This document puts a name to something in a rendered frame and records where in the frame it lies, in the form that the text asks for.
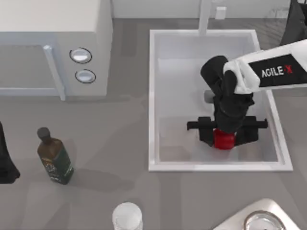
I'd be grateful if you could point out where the red can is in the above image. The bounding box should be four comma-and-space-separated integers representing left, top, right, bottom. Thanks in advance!
213, 128, 236, 150

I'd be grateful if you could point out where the white sink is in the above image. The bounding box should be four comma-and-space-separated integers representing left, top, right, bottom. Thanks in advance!
148, 29, 294, 173

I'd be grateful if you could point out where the clear glass bowl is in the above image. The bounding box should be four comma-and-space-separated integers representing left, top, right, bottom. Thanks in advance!
243, 210, 287, 230

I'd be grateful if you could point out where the tall white tap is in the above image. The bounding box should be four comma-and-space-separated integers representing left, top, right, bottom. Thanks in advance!
198, 0, 212, 37

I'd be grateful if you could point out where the black stand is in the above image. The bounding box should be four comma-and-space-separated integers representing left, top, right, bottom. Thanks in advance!
280, 0, 307, 46

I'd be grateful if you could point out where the small microwave knob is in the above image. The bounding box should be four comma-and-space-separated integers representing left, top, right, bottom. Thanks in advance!
74, 69, 97, 85

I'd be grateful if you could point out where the large microwave knob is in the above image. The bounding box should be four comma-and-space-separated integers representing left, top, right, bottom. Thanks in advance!
69, 46, 93, 65

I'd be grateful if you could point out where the dark green bottle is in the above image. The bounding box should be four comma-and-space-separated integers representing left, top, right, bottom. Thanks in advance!
36, 126, 75, 186

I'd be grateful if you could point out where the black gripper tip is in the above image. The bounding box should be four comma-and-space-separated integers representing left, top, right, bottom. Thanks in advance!
0, 120, 21, 185

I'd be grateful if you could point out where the pale microwave oven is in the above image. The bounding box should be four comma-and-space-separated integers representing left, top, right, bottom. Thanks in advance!
0, 0, 114, 102

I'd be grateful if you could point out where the white wall socket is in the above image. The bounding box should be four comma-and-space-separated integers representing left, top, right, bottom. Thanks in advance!
215, 6, 227, 20

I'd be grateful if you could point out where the microwave door handle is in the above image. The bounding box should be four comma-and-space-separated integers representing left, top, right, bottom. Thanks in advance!
43, 45, 66, 102

